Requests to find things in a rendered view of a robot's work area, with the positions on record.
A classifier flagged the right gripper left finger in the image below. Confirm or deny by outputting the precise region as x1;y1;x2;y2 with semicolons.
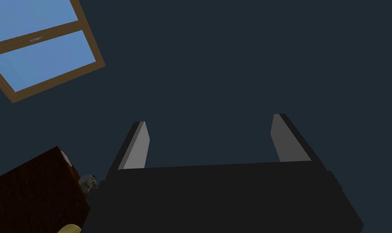
108;121;151;178

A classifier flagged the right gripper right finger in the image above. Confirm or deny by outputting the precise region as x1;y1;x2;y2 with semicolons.
270;113;327;171

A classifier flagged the dark brown wooden cabinet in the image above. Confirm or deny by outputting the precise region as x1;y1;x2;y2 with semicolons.
0;146;98;233

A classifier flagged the brown framed window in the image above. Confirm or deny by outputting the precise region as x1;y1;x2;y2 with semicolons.
0;0;106;104

